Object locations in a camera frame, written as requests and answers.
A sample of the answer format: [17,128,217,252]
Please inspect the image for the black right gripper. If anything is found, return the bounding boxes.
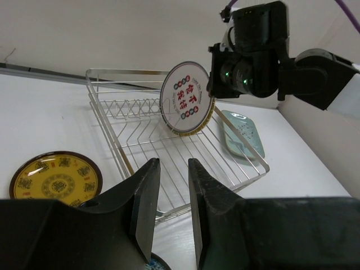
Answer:
[206,1,289,98]

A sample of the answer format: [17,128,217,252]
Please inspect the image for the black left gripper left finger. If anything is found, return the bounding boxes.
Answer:
[81,157,161,262]

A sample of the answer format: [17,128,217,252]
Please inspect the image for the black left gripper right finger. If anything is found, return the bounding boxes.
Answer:
[188,158,248,269]

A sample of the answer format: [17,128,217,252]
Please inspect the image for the blue floral round plate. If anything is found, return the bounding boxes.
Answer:
[145,253,171,270]

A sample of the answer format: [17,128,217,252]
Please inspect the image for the white plate red characters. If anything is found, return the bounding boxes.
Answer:
[159,61,213,132]

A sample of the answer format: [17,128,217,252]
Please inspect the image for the light green rectangular dish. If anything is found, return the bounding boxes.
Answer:
[222,110,265,159]

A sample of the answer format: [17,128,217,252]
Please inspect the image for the yellow brown patterned plate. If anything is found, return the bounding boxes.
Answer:
[9,151,103,207]

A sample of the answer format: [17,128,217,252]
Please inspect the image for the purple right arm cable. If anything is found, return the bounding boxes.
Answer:
[224,0,360,33]

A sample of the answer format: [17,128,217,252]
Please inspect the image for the metal wire dish rack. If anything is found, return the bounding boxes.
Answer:
[85,69,270,223]

